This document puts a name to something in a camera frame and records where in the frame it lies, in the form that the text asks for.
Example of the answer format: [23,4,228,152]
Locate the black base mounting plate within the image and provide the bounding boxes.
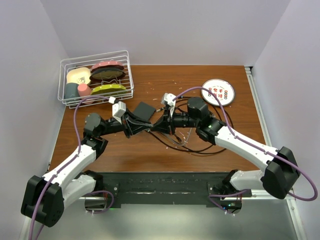
[74,171,253,210]

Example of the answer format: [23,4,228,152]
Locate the white round printed plate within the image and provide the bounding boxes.
[201,79,236,107]

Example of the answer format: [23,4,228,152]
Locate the long black ethernet cable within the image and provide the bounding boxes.
[148,97,235,156]

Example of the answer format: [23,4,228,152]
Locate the dark grey cup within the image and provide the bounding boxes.
[64,82,79,100]

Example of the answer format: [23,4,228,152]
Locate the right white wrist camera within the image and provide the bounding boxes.
[161,93,176,108]

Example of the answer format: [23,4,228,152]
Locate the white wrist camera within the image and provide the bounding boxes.
[161,93,176,108]
[112,101,127,123]

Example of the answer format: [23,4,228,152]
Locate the red dotted plate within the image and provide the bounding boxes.
[90,60,125,73]

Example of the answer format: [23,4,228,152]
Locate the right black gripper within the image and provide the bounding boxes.
[151,106,199,135]

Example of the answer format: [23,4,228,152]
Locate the white wire dish rack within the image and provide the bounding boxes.
[57,50,134,109]

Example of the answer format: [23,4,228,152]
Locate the grey ethernet cable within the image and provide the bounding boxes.
[124,119,193,147]

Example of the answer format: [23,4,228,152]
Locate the aluminium frame rail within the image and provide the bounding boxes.
[18,67,307,240]

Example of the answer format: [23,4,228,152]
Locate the beige square plate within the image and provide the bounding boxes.
[66,67,91,85]

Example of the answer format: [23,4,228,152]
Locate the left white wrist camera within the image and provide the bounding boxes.
[112,101,127,123]

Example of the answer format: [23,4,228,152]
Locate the black network switch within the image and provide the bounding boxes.
[133,101,156,121]

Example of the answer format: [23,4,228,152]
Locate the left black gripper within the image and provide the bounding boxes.
[99,108,151,139]

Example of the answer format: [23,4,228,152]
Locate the yellow green dotted plate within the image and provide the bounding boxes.
[91,84,126,96]

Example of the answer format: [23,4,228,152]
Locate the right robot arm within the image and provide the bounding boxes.
[151,97,300,199]

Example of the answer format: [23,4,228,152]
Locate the dark brown round plate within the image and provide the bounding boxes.
[90,67,126,82]

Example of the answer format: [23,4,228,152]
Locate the pink cup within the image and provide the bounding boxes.
[77,83,94,105]

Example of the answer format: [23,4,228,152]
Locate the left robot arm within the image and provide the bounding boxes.
[20,107,156,227]

